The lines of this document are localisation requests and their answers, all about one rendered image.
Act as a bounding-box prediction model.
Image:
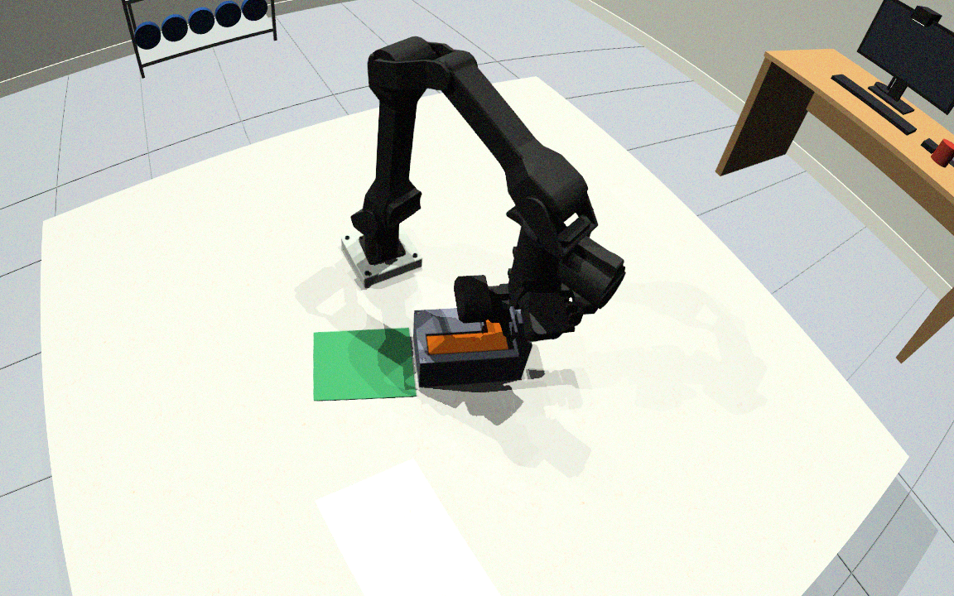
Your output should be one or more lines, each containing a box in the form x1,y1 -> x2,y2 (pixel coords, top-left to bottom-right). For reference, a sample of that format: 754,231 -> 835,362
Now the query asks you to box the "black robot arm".
350,36 -> 626,343

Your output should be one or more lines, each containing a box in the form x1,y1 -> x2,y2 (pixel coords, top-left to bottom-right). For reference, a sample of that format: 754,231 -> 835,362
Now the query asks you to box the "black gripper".
454,246 -> 598,336

